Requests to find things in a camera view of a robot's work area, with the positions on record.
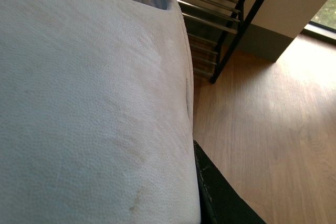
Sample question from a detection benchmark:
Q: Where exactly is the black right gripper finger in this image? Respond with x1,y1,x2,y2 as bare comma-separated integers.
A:
193,141,265,223

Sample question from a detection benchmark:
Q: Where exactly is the light blue slipper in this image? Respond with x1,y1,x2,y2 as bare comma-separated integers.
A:
1,0,201,223

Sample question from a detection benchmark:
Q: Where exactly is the black metal shoe rack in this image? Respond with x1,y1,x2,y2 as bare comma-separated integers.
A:
177,0,265,83

